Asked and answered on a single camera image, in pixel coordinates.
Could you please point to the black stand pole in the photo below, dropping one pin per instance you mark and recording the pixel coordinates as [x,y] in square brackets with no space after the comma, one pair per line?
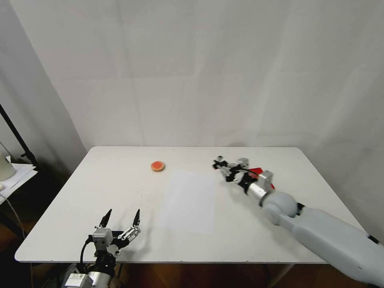
[18,138]

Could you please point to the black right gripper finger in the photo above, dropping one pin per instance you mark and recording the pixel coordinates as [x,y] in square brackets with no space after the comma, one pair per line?
[229,163]
[222,171]

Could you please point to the white paper sheet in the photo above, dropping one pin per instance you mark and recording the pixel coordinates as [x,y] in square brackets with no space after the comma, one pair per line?
[187,202]

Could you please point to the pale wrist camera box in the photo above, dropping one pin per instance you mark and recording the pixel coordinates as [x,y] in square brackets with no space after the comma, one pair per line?
[102,237]
[243,162]

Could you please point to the pale cylindrical container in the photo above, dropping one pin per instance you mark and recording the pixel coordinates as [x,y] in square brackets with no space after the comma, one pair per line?
[5,168]

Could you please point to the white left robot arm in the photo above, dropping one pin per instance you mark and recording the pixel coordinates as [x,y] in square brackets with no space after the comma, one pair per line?
[90,279]

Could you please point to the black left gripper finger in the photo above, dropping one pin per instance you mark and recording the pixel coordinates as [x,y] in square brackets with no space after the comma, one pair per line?
[132,229]
[105,218]

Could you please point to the round red ink pad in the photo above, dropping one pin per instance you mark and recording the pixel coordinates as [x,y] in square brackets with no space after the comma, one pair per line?
[158,166]

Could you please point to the red square ink pad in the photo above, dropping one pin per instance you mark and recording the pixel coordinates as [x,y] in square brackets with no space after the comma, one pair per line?
[255,171]

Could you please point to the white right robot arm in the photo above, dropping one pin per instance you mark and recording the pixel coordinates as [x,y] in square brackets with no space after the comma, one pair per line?
[324,234]

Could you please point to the stack of white papers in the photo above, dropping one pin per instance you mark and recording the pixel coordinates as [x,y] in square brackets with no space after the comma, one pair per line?
[22,174]

